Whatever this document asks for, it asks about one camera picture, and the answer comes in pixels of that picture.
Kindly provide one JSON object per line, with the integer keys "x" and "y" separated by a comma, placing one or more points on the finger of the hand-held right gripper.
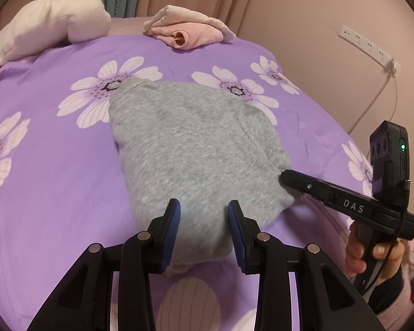
{"x": 307, "y": 186}

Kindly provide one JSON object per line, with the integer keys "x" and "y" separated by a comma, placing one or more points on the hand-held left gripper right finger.
{"x": 235, "y": 238}

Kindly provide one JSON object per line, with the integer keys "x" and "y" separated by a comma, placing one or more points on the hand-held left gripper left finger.
{"x": 170, "y": 234}

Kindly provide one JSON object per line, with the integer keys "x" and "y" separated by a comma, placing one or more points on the grey shirt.
{"x": 193, "y": 144}

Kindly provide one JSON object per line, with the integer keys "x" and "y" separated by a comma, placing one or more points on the person's right hand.
{"x": 352, "y": 250}

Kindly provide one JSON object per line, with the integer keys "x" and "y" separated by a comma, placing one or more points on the purple floral blanket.
{"x": 55, "y": 179}

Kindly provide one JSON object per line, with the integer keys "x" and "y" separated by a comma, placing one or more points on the white power strip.
{"x": 362, "y": 43}

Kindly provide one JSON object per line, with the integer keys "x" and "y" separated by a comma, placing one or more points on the pink folded garment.
{"x": 200, "y": 34}

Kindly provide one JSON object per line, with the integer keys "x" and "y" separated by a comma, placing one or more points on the cream folded cloth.
{"x": 179, "y": 12}

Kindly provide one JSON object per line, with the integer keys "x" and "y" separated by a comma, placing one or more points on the white plush pillow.
{"x": 55, "y": 24}

